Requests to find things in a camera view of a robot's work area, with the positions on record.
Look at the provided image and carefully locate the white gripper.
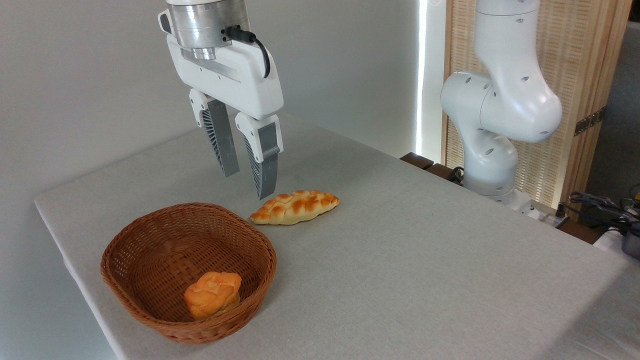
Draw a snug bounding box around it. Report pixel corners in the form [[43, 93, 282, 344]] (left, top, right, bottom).
[[158, 9, 285, 201]]

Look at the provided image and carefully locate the round orange bread bun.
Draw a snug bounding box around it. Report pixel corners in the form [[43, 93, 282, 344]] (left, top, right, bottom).
[[183, 271, 243, 321]]

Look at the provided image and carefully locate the long braided bread loaf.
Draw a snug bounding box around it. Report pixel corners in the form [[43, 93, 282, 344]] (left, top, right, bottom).
[[249, 189, 340, 226]]

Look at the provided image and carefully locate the brown wicker basket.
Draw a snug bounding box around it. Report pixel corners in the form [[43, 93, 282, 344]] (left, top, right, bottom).
[[100, 202, 278, 345]]

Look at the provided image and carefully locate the dark brown wooden furniture edge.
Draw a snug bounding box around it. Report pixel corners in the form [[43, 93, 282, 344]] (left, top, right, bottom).
[[400, 152, 465, 187]]

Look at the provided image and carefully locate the dark metal screen hinge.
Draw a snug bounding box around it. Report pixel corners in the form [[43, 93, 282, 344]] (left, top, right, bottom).
[[574, 106, 608, 137]]

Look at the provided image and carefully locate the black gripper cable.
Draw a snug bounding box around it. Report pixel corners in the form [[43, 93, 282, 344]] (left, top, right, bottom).
[[225, 26, 272, 79]]

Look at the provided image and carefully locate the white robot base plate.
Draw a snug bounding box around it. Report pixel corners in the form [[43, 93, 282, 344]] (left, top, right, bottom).
[[510, 196, 571, 229]]

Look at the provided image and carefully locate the bundle of dark cables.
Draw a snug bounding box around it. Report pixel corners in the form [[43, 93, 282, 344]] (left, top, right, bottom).
[[556, 191, 640, 236]]

